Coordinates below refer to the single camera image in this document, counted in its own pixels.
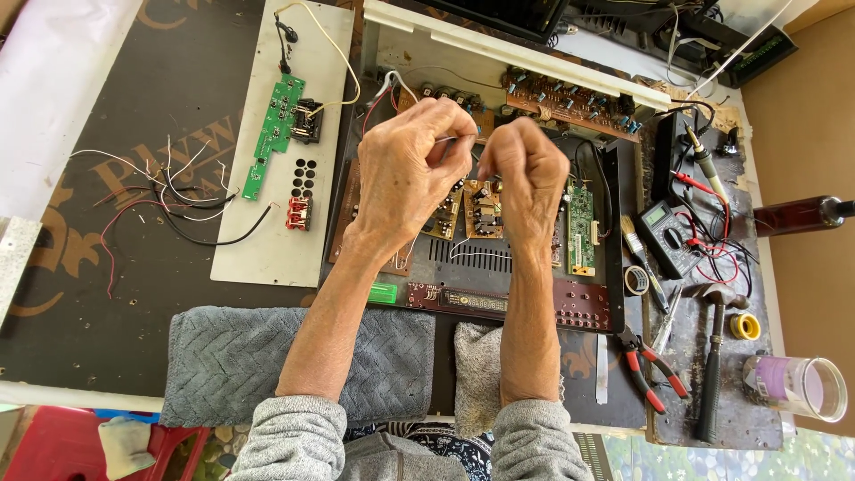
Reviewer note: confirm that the person's left hand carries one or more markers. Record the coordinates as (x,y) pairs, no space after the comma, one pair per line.
(391,174)

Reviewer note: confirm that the person's right hand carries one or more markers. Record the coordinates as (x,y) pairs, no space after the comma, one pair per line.
(534,180)

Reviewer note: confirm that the person's right fingers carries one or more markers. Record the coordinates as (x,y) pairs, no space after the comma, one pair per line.
(497,147)

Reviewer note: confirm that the brown knob circuit board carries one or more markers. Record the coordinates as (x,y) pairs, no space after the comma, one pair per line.
(484,120)

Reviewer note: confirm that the square tan circuit board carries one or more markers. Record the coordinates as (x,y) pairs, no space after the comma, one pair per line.
(482,210)

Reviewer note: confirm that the brown capacitor circuit board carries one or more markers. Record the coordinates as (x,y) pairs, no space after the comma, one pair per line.
(574,107)

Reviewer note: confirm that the narrow tan circuit board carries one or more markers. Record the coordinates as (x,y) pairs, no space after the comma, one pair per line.
(444,217)

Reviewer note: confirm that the green circuit board with sockets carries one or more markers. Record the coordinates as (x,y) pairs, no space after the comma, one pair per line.
(581,227)

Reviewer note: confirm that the amplifier chassis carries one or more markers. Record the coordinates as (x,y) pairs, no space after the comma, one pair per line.
(467,270)

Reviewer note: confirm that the black device casing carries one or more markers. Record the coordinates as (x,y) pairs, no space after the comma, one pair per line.
(494,13)

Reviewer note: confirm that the dark brown circuit board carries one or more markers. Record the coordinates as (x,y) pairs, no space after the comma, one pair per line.
(344,214)

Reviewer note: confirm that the small paintbrush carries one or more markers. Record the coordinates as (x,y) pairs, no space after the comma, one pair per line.
(638,250)

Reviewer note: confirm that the dark red display board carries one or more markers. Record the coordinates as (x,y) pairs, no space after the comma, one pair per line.
(581,307)

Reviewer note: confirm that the green transparent plastic piece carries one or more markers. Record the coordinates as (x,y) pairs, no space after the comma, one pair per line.
(382,294)

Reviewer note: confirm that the black multimeter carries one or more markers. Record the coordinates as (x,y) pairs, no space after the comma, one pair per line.
(664,237)

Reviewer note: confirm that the black connector block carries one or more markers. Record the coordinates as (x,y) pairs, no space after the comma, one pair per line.
(307,121)

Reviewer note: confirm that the black tape roll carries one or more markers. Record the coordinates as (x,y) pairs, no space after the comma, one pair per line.
(636,280)

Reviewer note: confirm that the red multimeter probe lead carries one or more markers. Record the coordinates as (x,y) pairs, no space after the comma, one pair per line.
(694,182)

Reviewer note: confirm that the soldering iron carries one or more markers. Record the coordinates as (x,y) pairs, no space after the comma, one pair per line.
(705,160)

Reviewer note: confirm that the red connector block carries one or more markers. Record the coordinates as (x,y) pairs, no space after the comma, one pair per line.
(299,214)

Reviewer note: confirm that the long green circuit board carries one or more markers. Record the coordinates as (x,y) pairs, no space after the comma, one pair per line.
(277,127)

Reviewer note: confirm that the light grey cloth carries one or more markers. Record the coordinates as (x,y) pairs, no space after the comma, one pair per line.
(477,374)

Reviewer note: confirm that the black electronics unit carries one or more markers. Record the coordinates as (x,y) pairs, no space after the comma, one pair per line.
(708,37)

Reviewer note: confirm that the white plastic strip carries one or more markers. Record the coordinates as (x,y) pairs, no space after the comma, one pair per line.
(602,371)

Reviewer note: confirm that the white metal panel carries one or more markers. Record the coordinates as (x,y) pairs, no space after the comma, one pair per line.
(274,254)

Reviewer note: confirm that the red black pliers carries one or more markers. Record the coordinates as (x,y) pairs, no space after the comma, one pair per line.
(638,374)

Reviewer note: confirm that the patterned dark garment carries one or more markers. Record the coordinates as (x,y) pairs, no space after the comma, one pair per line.
(447,447)

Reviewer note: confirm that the dark brown bottle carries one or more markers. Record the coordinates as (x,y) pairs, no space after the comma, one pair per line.
(795,215)

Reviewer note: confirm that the yellow solder spool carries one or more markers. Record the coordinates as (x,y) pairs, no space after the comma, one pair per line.
(745,326)

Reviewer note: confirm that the dark grey towel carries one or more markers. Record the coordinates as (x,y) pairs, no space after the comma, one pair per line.
(227,364)

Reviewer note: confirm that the dark wooden board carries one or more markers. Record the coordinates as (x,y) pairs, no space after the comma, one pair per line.
(748,401)

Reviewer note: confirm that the grey sweater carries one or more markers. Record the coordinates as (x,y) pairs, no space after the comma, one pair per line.
(294,441)

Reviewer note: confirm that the clear plastic jar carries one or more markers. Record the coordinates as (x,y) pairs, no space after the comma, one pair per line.
(781,384)

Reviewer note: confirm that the white plastic sheet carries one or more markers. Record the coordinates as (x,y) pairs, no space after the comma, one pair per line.
(53,87)

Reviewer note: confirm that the pale rag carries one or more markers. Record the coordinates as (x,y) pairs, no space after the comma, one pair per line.
(127,444)

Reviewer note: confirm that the red plastic stool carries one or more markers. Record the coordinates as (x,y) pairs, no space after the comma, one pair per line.
(53,444)

